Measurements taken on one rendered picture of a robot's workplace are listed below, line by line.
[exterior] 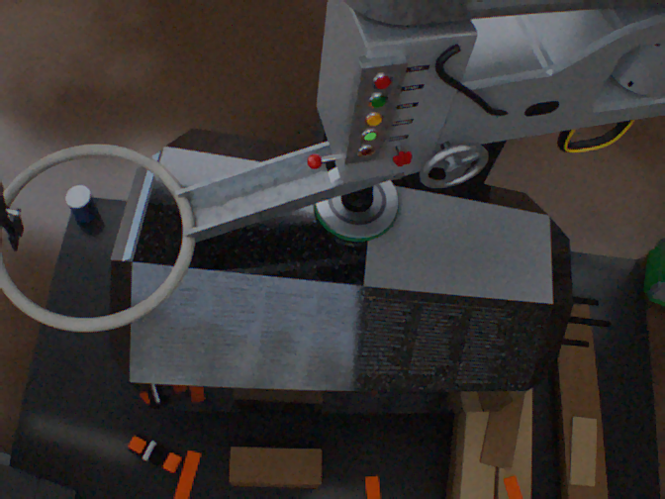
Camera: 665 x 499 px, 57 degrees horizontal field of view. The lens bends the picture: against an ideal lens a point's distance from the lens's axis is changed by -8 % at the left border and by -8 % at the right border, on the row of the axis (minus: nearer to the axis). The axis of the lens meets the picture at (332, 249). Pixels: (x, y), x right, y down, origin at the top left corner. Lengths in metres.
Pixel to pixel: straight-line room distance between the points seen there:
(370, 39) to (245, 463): 1.52
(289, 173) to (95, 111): 1.62
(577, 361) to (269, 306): 1.35
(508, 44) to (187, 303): 0.97
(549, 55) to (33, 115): 2.36
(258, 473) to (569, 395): 1.16
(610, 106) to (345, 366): 0.91
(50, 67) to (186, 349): 1.91
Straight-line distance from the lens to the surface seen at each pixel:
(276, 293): 1.62
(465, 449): 2.24
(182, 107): 2.98
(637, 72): 1.57
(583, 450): 2.50
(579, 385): 2.57
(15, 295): 1.51
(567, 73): 1.35
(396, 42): 1.07
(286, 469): 2.20
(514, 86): 1.31
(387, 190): 1.71
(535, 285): 1.73
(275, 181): 1.56
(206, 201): 1.59
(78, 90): 3.15
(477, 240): 1.73
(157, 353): 1.75
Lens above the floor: 2.32
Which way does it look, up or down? 64 degrees down
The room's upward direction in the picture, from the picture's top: 11 degrees clockwise
